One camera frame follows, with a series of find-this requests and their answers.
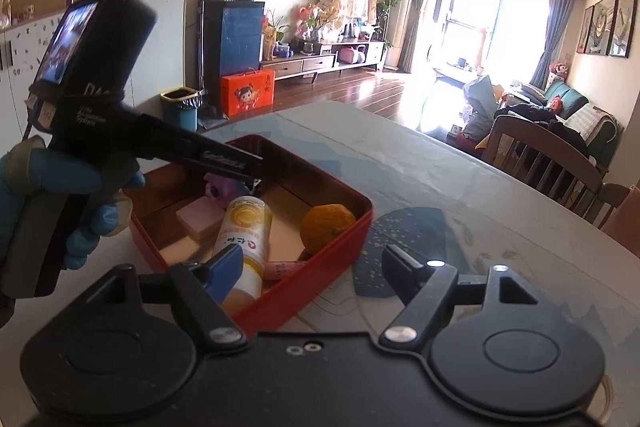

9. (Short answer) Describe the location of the white cabinet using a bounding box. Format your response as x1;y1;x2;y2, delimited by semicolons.
0;0;187;158

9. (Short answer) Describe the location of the red tin box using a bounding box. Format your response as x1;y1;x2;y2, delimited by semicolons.
122;134;374;335

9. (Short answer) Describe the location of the orange gift box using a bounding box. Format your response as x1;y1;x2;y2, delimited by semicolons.
220;68;276;118

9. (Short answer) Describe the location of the dark wooden chair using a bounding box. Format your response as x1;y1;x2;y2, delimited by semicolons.
479;114;606;225

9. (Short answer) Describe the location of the blue cabinet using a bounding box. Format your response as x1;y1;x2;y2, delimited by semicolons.
201;1;266;105

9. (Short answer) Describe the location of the purple toy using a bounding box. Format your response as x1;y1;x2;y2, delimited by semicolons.
204;172;251;208

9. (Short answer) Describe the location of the person's left hand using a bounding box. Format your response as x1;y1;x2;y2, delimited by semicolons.
0;151;146;270

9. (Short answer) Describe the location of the coffee table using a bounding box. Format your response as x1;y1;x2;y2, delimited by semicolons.
432;59;481;88

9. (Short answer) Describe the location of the pink sticky note pad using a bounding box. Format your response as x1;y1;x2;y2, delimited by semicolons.
176;197;228;243

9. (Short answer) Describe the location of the medium framed wall picture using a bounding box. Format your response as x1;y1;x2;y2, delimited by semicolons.
585;0;620;56

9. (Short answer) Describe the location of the small framed wall picture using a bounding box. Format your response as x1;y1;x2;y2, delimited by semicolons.
576;5;595;54

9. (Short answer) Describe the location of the red flower plant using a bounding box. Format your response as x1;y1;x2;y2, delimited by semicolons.
295;3;326;42

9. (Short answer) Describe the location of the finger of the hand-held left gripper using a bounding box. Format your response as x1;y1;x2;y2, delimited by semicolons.
145;154;263;198
120;106;264;172

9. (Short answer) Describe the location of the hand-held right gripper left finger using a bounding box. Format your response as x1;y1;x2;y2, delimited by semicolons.
95;244;249;350

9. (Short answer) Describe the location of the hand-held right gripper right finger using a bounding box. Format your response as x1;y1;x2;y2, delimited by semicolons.
379;244;543;350

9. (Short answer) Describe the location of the pink tube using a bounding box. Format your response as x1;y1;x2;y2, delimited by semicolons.
264;261;307;282

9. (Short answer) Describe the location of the large framed wall picture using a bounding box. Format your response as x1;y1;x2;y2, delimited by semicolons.
606;0;640;58

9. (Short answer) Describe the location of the grey curtain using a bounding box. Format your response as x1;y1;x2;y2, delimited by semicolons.
530;0;576;88
400;0;438;72

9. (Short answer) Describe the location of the orange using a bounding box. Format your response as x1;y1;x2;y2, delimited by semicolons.
300;204;357;255

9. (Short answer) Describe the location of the white standing air conditioner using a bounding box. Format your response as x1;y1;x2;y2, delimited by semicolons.
391;0;417;70

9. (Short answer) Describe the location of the green sofa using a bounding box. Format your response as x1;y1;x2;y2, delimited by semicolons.
495;81;626;168

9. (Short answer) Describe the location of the white bottle with yellow label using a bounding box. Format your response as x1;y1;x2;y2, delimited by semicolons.
212;196;273;315

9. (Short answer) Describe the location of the wooden chair with pink cloth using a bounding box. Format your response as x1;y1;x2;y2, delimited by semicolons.
582;182;640;238

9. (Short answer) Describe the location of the wooden tv cabinet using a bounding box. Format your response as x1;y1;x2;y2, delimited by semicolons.
260;41;387;82

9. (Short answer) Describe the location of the blue trash bin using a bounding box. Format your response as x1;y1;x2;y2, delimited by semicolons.
160;88;202;132

